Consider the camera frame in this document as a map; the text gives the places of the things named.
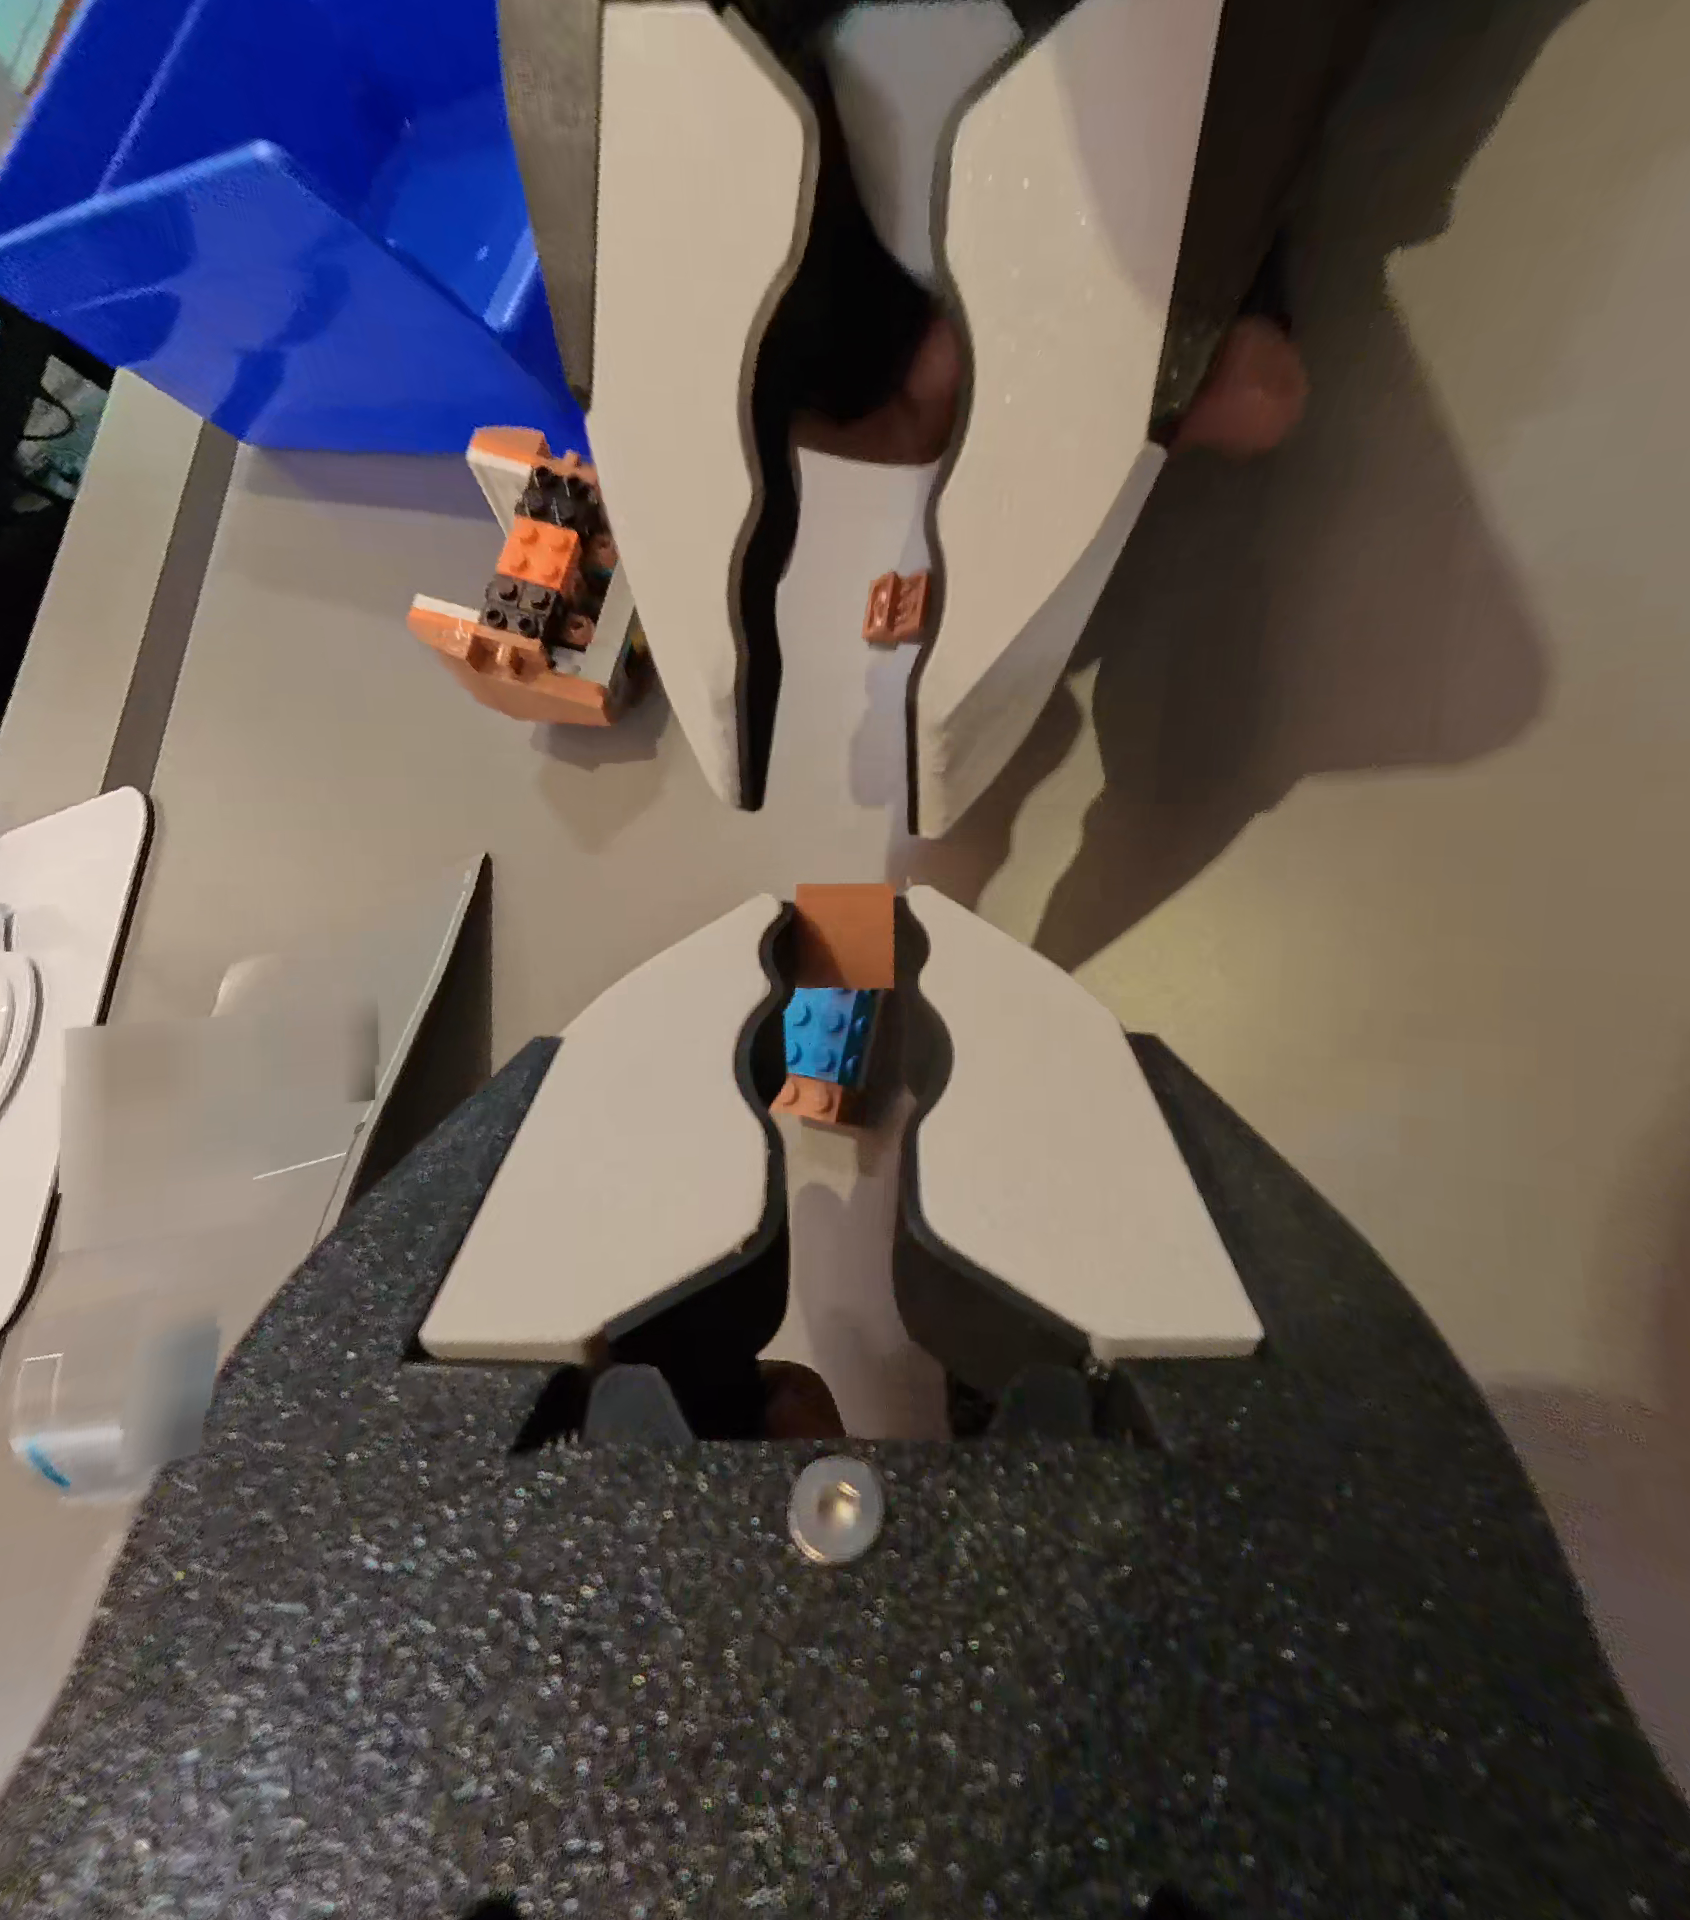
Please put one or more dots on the blue plastic bin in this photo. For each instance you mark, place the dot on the blue plastic bin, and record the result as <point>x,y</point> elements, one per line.
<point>260,224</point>

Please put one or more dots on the white instruction booklet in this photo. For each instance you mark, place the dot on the white instruction booklet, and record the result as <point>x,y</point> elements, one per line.
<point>441,974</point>

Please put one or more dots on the brown white blue brick assembly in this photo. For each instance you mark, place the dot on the brown white blue brick assembly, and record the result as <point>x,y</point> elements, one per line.
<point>830,1034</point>

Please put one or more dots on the small brown brick piece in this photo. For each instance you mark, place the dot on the small brown brick piece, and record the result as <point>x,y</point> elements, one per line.
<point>898,609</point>

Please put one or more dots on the brown brick model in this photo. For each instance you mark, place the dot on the brown brick model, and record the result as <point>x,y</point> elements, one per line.
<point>545,674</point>

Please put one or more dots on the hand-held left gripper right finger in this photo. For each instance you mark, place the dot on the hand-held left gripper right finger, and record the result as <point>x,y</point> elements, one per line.
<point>1070,1184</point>

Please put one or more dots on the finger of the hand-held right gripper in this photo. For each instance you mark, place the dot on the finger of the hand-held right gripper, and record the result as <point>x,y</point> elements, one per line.
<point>1070,301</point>
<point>681,301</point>

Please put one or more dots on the clear plastic bag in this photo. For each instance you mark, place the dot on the clear plastic bag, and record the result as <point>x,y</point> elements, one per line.
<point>65,1454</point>

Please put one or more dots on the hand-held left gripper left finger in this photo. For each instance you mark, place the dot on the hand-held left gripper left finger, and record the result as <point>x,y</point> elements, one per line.
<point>590,1184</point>

